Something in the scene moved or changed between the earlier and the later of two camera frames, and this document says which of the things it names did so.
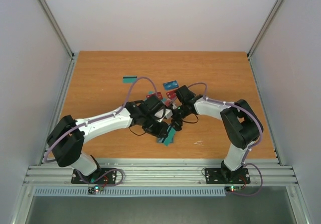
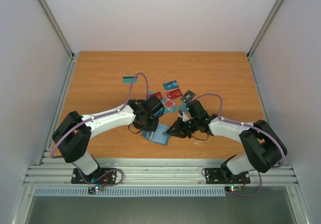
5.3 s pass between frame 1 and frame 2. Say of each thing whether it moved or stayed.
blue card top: stayed
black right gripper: moved
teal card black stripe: stayed
